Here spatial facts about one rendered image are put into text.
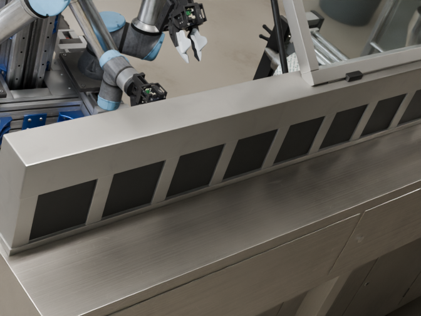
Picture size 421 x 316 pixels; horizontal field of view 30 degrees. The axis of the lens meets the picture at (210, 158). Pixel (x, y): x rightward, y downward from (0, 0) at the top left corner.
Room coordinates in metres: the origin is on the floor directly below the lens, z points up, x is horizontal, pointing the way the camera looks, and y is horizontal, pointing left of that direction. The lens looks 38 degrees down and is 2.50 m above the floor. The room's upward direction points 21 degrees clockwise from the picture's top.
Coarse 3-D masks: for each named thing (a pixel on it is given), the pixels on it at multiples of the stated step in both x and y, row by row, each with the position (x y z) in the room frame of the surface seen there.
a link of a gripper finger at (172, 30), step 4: (168, 24) 1.96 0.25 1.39; (172, 24) 1.96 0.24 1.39; (172, 28) 1.95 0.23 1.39; (176, 28) 1.96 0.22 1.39; (172, 32) 1.94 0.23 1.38; (176, 32) 1.95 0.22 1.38; (172, 36) 1.94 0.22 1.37; (176, 36) 1.94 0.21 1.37; (172, 40) 1.94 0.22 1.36; (176, 40) 1.94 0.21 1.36; (176, 44) 1.93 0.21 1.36
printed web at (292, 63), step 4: (288, 56) 2.02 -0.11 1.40; (292, 56) 2.02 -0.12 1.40; (296, 56) 2.03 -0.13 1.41; (288, 60) 2.01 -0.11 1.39; (292, 60) 2.01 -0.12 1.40; (296, 60) 2.01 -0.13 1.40; (280, 64) 2.01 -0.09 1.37; (288, 64) 2.00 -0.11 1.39; (292, 64) 2.00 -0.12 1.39; (296, 64) 2.00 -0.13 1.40; (280, 68) 2.00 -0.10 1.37; (288, 68) 1.99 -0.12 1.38; (292, 68) 1.99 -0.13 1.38; (296, 68) 1.99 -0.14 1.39; (276, 72) 2.00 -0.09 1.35; (280, 72) 1.99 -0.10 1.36
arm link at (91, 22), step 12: (72, 0) 2.13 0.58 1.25; (84, 0) 2.15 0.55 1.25; (72, 12) 2.15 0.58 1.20; (84, 12) 2.14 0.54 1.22; (96, 12) 2.18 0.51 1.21; (84, 24) 2.14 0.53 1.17; (96, 24) 2.16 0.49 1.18; (96, 36) 2.15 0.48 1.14; (108, 36) 2.18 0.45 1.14; (96, 48) 2.15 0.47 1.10; (108, 48) 2.17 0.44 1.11
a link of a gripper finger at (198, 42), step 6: (192, 30) 1.99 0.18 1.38; (192, 36) 1.98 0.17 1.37; (198, 36) 1.98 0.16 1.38; (204, 36) 1.97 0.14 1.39; (192, 42) 1.98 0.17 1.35; (198, 42) 1.97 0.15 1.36; (204, 42) 1.96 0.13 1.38; (192, 48) 1.97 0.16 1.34; (198, 48) 1.97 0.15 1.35; (198, 54) 1.96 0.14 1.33; (198, 60) 1.95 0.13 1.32
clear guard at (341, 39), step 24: (312, 0) 1.61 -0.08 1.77; (336, 0) 1.67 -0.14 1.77; (360, 0) 1.73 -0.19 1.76; (384, 0) 1.79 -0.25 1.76; (408, 0) 1.86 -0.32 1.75; (312, 24) 1.57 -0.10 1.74; (336, 24) 1.63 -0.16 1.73; (360, 24) 1.69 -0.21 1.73; (384, 24) 1.75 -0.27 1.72; (408, 24) 1.81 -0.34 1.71; (336, 48) 1.59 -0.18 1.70; (360, 48) 1.64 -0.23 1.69; (384, 48) 1.70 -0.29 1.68; (408, 48) 1.77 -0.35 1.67
